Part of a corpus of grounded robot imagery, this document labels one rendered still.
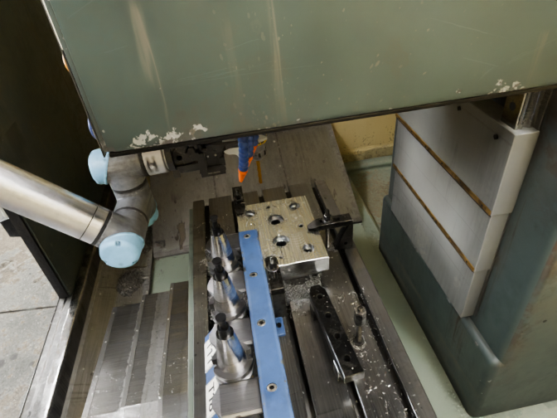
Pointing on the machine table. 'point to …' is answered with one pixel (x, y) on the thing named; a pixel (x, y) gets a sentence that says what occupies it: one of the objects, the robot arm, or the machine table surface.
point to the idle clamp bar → (335, 336)
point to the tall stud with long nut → (359, 324)
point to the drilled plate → (310, 263)
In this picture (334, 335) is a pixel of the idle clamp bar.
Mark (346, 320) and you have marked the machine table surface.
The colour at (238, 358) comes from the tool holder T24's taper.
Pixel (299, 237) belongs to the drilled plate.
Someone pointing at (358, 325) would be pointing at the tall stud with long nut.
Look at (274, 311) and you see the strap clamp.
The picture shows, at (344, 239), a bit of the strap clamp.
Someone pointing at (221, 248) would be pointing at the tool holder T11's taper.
